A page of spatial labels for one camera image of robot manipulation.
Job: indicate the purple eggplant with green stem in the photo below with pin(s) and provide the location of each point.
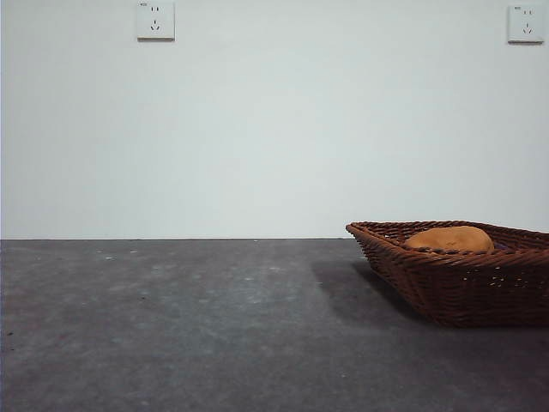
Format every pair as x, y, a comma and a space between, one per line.
502, 246

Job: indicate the white wall power outlet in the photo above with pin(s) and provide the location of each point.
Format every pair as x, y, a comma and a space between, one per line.
526, 24
156, 21

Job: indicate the brown woven wicker basket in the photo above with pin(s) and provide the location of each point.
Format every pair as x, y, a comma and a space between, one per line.
450, 292

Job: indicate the brown potato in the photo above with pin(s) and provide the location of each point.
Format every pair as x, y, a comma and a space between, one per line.
454, 239

